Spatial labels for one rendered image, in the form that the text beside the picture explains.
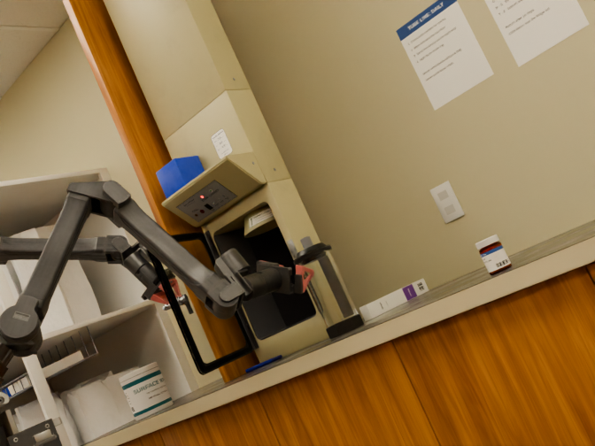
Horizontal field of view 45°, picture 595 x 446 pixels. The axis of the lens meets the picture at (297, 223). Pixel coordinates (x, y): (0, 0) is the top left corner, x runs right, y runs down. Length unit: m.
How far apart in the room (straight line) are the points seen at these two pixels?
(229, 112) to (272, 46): 0.51
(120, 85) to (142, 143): 0.21
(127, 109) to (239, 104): 0.42
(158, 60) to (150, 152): 0.29
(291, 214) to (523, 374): 0.88
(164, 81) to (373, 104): 0.66
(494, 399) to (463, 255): 0.81
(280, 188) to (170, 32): 0.60
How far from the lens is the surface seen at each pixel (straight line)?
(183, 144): 2.27
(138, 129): 2.37
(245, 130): 2.10
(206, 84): 2.18
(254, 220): 2.14
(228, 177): 2.04
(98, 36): 2.50
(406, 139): 2.28
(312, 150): 2.48
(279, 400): 1.84
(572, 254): 1.34
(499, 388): 1.50
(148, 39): 2.37
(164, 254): 1.70
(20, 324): 1.60
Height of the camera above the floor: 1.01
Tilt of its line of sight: 7 degrees up
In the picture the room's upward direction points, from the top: 24 degrees counter-clockwise
